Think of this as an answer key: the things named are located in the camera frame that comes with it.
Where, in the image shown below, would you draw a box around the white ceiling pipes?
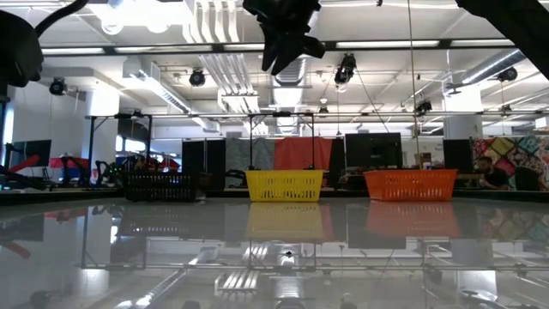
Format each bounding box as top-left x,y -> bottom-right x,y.
183,0 -> 261,113

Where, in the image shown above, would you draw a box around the black partition panel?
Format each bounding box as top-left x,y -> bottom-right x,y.
181,139 -> 227,191

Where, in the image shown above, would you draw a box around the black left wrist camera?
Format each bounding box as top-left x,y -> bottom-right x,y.
0,10 -> 45,89

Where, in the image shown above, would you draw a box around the orange plastic basket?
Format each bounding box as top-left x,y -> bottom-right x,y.
363,168 -> 458,203

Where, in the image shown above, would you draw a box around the orange hanging cloth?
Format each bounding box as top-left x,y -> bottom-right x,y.
273,136 -> 334,172

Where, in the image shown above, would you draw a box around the colourful patchwork quilt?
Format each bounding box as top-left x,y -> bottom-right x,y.
470,136 -> 549,192

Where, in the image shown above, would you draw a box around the yellow plastic basket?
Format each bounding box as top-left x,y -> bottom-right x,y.
244,169 -> 325,203

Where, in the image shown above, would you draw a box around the black plastic basket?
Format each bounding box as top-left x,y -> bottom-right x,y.
122,171 -> 199,203

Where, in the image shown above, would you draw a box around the black overhead light bar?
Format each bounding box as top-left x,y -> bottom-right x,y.
40,39 -> 516,56

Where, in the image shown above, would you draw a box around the black office chair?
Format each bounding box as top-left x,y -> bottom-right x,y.
513,166 -> 548,192

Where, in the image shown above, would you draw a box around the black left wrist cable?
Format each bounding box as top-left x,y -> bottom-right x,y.
34,0 -> 90,38

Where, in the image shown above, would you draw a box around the person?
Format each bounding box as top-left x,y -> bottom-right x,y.
474,155 -> 512,191

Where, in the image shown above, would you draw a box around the red cover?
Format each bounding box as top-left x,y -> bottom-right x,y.
49,156 -> 90,170
128,154 -> 181,173

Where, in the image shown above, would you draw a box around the black metal rig frame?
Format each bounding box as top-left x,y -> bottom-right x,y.
84,112 -> 317,190

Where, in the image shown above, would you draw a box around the red angled bar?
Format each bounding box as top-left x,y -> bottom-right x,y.
7,154 -> 42,173

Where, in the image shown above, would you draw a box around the grey hanging cloth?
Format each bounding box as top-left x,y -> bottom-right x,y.
226,137 -> 275,172

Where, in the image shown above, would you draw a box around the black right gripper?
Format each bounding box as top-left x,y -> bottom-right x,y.
242,0 -> 326,76

